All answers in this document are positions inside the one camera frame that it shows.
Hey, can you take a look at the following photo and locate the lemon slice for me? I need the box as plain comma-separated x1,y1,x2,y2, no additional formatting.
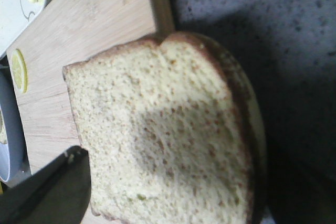
10,49,28,93

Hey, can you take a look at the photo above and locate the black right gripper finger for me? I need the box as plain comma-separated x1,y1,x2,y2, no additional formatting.
1,146,91,223

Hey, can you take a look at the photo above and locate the bread slice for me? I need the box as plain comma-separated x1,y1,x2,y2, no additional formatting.
62,32,267,223
0,111,7,145

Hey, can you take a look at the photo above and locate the light blue plate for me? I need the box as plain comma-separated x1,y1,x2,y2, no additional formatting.
1,74,25,182

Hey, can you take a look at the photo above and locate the white rectangular tray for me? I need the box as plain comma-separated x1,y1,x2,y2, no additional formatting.
1,0,51,58

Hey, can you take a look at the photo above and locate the wooden cutting board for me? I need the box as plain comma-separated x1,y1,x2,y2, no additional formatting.
7,0,174,173

